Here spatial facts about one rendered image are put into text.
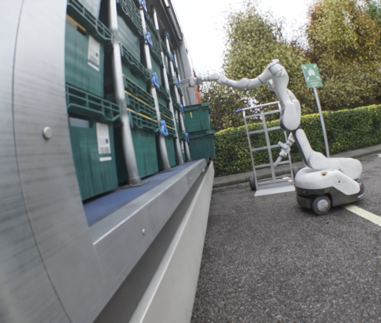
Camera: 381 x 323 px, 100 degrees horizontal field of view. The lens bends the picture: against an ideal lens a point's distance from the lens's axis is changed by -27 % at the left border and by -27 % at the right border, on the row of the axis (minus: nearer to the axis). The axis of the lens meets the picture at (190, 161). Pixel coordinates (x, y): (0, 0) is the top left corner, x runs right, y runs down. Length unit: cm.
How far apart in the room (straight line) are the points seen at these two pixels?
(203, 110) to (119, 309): 195
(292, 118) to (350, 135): 392
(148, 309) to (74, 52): 57
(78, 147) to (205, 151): 167
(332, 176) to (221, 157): 320
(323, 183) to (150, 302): 170
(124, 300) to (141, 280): 7
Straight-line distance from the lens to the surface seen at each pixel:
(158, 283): 39
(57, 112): 21
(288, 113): 195
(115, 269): 25
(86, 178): 52
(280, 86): 203
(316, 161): 201
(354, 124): 587
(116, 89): 74
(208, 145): 206
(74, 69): 58
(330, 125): 540
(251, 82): 190
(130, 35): 114
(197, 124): 209
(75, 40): 62
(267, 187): 328
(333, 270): 125
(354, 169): 218
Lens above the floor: 71
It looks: 2 degrees down
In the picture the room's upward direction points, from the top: 11 degrees counter-clockwise
